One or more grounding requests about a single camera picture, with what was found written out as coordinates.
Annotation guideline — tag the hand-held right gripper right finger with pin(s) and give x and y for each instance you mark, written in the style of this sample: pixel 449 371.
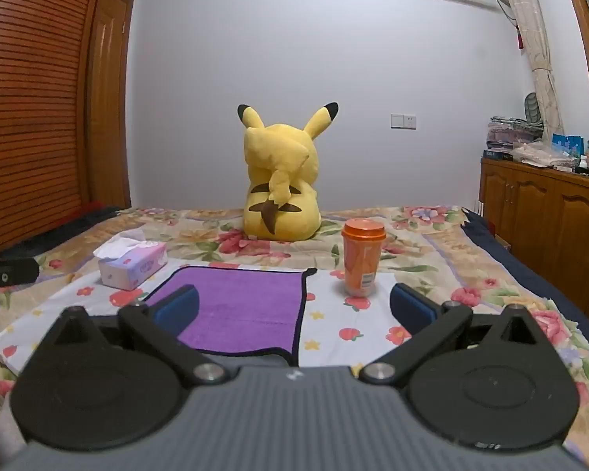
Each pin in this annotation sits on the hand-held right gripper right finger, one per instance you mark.
pixel 412 304

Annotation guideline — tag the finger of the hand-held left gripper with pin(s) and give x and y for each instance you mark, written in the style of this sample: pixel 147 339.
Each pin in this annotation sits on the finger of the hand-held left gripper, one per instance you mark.
pixel 17 271

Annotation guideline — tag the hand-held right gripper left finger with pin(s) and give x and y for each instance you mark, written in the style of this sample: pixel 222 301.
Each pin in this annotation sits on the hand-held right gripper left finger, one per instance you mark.
pixel 179 306

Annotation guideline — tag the purple towel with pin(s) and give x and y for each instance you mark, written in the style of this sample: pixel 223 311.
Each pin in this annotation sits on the purple towel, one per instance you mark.
pixel 245 304

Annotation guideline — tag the floral bed sheet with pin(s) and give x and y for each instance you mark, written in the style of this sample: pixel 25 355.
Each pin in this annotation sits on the floral bed sheet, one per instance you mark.
pixel 446 265

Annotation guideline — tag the tissue box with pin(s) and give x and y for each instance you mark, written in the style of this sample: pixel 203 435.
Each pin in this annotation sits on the tissue box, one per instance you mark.
pixel 132 267

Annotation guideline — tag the orange lidded cup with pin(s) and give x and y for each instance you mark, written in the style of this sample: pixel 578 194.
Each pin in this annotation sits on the orange lidded cup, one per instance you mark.
pixel 362 260

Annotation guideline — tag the white flower print cloth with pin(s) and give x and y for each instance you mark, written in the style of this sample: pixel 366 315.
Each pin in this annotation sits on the white flower print cloth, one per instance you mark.
pixel 334 324

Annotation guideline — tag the wooden cabinet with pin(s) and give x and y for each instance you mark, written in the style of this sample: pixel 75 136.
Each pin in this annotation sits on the wooden cabinet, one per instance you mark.
pixel 545 216

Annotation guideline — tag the yellow plush toy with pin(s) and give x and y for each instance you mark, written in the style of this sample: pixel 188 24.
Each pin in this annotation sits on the yellow plush toy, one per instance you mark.
pixel 280 181

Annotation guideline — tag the wooden louvered wardrobe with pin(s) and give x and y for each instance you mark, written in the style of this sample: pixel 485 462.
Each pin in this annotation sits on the wooden louvered wardrobe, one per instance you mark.
pixel 29 108

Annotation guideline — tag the wooden door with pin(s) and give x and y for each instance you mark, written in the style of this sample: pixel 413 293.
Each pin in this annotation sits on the wooden door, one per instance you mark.
pixel 109 108

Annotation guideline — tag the clear plastic bag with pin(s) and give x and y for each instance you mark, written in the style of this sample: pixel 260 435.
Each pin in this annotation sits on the clear plastic bag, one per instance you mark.
pixel 540 154

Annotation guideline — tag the stack of folded cloths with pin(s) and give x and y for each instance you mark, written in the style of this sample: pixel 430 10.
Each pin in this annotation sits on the stack of folded cloths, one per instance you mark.
pixel 513 135

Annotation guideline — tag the blue paper bag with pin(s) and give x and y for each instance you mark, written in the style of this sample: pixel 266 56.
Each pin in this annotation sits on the blue paper bag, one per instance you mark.
pixel 569 144

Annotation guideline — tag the grey patterned fan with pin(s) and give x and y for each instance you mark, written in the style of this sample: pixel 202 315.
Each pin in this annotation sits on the grey patterned fan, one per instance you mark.
pixel 533 108

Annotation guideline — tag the beige patterned curtain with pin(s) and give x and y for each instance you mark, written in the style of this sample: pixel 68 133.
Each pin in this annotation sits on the beige patterned curtain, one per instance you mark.
pixel 535 59

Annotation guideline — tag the white wall switch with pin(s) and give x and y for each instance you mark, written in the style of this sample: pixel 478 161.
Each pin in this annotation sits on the white wall switch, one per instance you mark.
pixel 403 121

